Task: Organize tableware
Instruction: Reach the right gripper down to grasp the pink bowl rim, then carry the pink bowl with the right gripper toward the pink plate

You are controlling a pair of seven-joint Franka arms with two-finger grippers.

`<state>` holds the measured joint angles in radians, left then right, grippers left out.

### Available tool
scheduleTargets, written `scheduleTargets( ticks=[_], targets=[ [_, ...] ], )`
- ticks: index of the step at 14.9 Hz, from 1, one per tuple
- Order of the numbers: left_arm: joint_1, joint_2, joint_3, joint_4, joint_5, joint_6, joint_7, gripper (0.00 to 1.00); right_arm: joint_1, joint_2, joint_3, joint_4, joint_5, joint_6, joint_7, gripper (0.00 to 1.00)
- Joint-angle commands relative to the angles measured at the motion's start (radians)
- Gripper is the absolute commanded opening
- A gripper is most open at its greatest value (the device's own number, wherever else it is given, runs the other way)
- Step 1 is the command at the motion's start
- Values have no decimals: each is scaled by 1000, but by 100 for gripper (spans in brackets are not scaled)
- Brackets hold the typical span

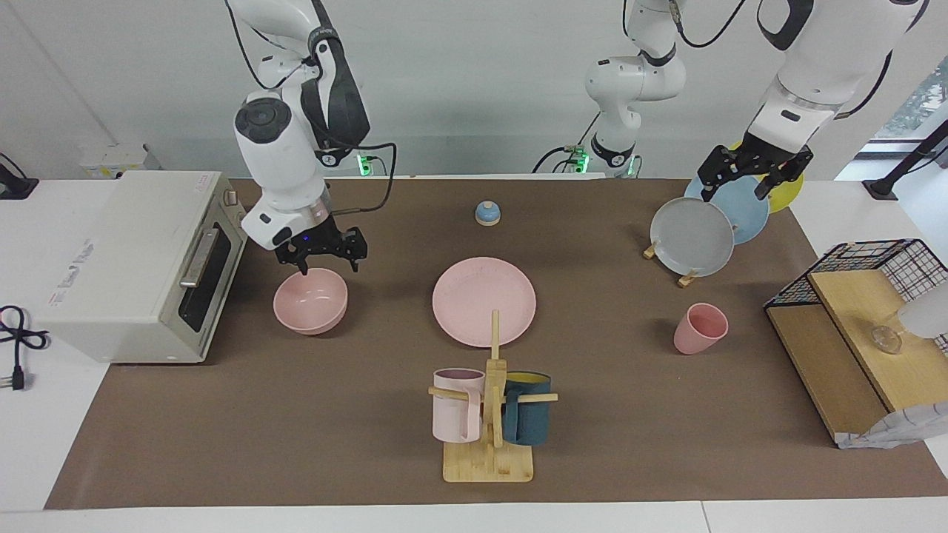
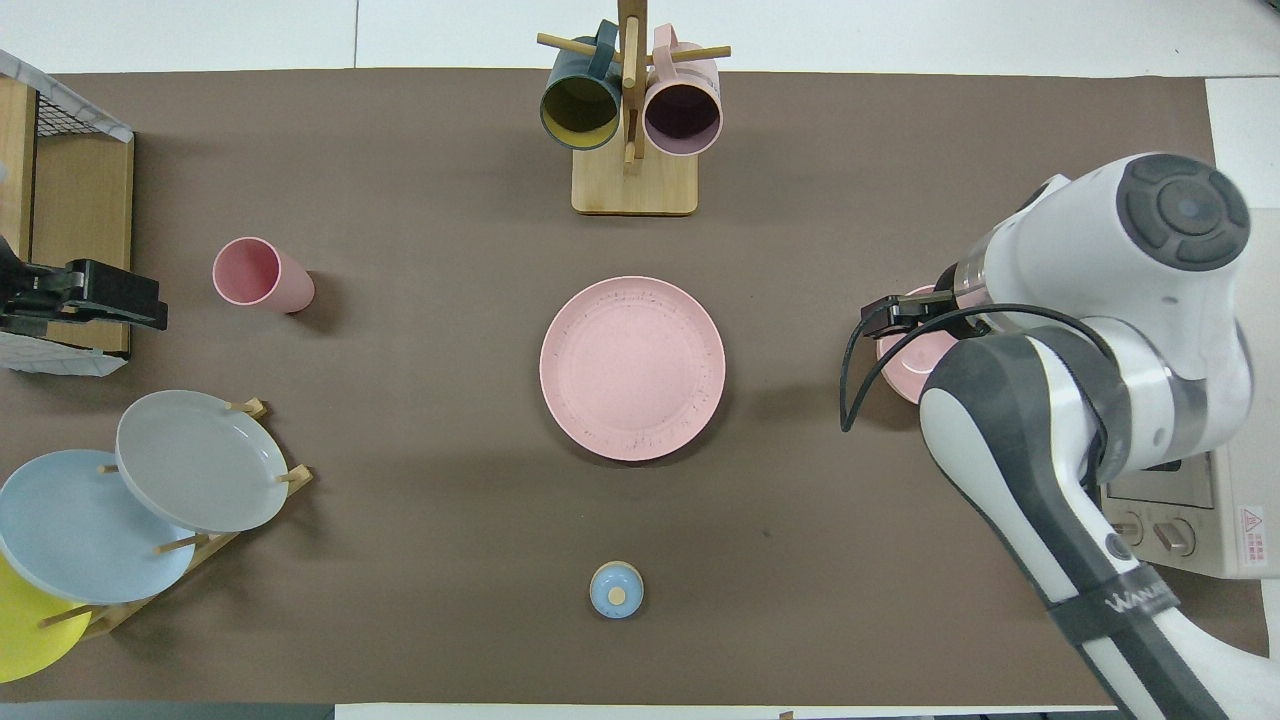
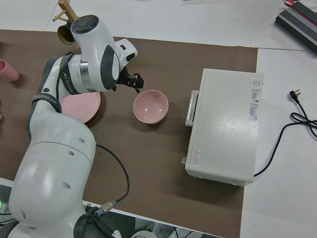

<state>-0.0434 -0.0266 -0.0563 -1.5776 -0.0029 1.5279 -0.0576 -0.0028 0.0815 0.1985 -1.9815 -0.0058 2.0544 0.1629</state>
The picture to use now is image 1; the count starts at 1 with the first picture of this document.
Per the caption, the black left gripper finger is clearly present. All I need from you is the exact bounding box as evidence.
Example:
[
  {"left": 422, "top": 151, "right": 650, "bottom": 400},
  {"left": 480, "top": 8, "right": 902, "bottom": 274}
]
[
  {"left": 698, "top": 145, "right": 742, "bottom": 203},
  {"left": 754, "top": 152, "right": 814, "bottom": 199}
]

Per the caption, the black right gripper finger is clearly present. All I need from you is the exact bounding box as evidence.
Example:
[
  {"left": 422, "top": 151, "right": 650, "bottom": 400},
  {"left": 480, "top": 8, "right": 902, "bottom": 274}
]
[
  {"left": 276, "top": 247, "right": 311, "bottom": 276},
  {"left": 337, "top": 228, "right": 370, "bottom": 275}
]

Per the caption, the pink bowl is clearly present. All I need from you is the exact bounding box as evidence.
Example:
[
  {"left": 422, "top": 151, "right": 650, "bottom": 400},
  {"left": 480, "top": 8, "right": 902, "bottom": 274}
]
[{"left": 273, "top": 267, "right": 349, "bottom": 336}]

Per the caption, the pink cup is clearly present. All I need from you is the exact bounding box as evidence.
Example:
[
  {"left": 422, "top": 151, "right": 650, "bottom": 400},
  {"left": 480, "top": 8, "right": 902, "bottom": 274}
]
[{"left": 672, "top": 302, "right": 730, "bottom": 356}]

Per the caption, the yellow plate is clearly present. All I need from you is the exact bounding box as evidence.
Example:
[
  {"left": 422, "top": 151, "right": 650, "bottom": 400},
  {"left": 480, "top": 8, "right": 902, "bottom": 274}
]
[{"left": 729, "top": 141, "right": 805, "bottom": 215}]

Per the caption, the light blue plate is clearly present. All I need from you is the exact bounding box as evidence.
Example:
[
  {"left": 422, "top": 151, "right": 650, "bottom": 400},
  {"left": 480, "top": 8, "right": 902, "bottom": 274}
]
[{"left": 684, "top": 174, "right": 771, "bottom": 246}]

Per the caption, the grey plate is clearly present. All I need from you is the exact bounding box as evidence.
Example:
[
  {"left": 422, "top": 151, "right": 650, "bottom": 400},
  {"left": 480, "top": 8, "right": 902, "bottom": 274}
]
[{"left": 650, "top": 196, "right": 735, "bottom": 278}]

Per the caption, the wooden plate rack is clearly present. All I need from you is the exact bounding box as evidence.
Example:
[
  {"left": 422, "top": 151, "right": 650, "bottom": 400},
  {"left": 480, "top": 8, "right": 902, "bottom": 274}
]
[{"left": 642, "top": 238, "right": 701, "bottom": 289}]

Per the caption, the pink plate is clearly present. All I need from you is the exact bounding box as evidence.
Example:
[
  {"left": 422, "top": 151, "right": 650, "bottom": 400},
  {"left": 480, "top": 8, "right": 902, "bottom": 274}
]
[{"left": 432, "top": 257, "right": 538, "bottom": 348}]

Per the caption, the brown table mat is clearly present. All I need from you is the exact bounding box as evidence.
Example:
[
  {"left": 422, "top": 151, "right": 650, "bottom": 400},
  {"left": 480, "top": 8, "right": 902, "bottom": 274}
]
[{"left": 44, "top": 177, "right": 948, "bottom": 511}]

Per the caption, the beige toaster oven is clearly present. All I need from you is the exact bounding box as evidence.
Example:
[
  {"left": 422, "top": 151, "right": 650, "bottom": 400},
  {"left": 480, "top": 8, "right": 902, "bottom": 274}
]
[{"left": 33, "top": 171, "right": 250, "bottom": 364}]

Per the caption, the clear glass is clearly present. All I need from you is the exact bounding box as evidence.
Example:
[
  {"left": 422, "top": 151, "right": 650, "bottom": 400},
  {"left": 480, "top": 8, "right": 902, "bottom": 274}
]
[{"left": 871, "top": 324, "right": 904, "bottom": 355}]

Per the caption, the pale pink mug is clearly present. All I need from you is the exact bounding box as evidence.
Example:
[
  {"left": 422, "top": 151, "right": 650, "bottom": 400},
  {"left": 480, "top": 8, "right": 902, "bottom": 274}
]
[{"left": 432, "top": 367, "right": 487, "bottom": 444}]

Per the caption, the frosted white cup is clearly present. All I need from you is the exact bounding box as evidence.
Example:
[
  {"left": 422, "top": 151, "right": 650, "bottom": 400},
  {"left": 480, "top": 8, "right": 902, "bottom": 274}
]
[{"left": 896, "top": 284, "right": 948, "bottom": 340}]

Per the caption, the white power strip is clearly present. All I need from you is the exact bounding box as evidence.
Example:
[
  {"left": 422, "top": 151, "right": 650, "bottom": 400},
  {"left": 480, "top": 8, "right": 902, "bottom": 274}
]
[{"left": 77, "top": 142, "right": 161, "bottom": 181}]

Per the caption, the dark teal mug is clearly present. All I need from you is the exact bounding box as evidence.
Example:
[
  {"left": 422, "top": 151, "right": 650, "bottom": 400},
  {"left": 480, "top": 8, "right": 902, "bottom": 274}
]
[{"left": 501, "top": 371, "right": 553, "bottom": 447}]

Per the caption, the wooden mug tree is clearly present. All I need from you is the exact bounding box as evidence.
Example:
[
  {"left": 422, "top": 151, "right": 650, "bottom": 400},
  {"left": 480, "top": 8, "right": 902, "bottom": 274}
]
[{"left": 427, "top": 309, "right": 559, "bottom": 484}]

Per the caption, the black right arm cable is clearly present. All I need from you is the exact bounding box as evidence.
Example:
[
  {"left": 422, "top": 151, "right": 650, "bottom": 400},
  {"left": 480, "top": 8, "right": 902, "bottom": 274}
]
[{"left": 224, "top": 0, "right": 398, "bottom": 218}]

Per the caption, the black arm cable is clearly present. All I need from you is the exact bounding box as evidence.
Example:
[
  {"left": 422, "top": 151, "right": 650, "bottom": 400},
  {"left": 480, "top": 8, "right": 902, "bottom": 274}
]
[
  {"left": 669, "top": 0, "right": 752, "bottom": 50},
  {"left": 224, "top": 0, "right": 398, "bottom": 218}
]

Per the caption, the black camera stand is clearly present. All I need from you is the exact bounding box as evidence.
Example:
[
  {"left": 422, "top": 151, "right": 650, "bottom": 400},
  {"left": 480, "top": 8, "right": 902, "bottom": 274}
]
[
  {"left": 862, "top": 117, "right": 948, "bottom": 201},
  {"left": 0, "top": 151, "right": 40, "bottom": 201}
]

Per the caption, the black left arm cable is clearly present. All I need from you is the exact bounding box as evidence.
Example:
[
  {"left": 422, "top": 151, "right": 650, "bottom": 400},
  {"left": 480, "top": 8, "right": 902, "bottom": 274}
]
[{"left": 669, "top": 0, "right": 752, "bottom": 50}]

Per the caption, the black base cable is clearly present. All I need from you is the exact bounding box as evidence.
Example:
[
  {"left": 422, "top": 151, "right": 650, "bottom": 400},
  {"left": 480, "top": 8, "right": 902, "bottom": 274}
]
[{"left": 533, "top": 143, "right": 595, "bottom": 175}]

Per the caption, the wooden shelf with wire frame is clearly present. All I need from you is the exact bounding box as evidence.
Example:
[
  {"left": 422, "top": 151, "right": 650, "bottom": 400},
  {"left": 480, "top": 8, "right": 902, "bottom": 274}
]
[{"left": 764, "top": 238, "right": 948, "bottom": 446}]

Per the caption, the black power cord with plug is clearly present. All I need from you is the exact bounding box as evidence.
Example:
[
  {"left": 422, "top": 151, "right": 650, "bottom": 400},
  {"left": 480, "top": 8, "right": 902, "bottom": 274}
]
[{"left": 0, "top": 304, "right": 52, "bottom": 392}]

